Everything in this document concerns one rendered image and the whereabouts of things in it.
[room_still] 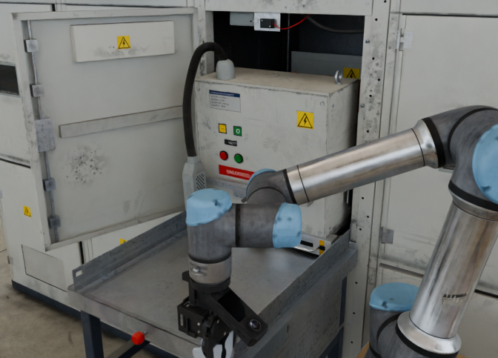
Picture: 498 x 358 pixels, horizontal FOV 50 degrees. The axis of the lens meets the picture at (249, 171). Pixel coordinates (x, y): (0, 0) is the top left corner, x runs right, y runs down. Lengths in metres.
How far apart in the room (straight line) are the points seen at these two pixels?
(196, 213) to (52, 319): 2.26
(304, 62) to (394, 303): 1.50
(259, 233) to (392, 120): 0.86
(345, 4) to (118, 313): 1.09
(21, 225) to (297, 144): 1.85
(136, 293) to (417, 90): 0.98
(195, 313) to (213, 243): 0.15
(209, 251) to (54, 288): 2.22
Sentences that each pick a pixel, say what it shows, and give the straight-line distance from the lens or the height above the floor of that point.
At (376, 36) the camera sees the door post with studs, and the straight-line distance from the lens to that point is 1.63.
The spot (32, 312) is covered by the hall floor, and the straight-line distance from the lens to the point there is 3.17.
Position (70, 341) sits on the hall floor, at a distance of 2.89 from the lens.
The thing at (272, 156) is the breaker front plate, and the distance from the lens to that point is 1.70.
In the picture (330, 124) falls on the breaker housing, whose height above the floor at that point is 1.27.
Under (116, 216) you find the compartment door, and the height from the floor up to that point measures 0.88.
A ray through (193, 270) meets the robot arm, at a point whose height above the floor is 1.20.
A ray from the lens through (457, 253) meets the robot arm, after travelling 0.95.
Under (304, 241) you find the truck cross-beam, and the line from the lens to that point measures 1.75.
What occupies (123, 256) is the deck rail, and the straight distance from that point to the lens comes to 1.74.
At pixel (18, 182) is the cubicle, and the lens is 2.97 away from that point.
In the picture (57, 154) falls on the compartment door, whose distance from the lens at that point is 1.80.
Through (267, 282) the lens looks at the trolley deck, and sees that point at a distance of 1.61.
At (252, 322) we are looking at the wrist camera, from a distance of 0.94.
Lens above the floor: 1.65
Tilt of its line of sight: 19 degrees down
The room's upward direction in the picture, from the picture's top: straight up
